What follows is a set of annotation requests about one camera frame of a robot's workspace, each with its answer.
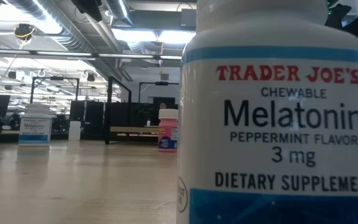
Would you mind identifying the translucent white plastic bottle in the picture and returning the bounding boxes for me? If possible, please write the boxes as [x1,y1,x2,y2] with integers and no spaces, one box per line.
[68,120,82,141]

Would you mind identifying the white melatonin bottle blue label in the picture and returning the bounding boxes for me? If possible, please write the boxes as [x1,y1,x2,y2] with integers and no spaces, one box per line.
[17,103,54,146]
[176,0,358,224]

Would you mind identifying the pink bottle white cap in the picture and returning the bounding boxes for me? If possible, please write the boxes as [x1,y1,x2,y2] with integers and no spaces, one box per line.
[157,108,179,153]

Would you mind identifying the wooden shelf black metal legs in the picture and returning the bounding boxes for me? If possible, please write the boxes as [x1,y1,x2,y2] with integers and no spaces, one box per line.
[104,76,160,146]

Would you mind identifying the long ceiling light bar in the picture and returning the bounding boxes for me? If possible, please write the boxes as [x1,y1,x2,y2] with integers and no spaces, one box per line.
[0,48,183,60]

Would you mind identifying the black partition panel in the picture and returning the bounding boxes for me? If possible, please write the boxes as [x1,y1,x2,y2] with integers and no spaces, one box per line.
[109,102,155,127]
[69,100,105,141]

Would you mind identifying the narrow silver ceiling air duct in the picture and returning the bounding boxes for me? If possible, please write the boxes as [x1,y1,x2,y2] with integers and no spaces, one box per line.
[103,0,135,27]

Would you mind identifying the wide silver ceiling air duct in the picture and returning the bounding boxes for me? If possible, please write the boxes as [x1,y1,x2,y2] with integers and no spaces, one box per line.
[6,0,96,54]

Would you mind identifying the yellow black ceiling cord reel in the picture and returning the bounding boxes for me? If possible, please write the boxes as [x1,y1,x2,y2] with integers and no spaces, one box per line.
[13,23,36,41]

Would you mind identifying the black background station frame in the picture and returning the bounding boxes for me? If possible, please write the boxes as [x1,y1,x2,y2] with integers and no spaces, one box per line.
[29,76,81,131]
[137,81,180,103]

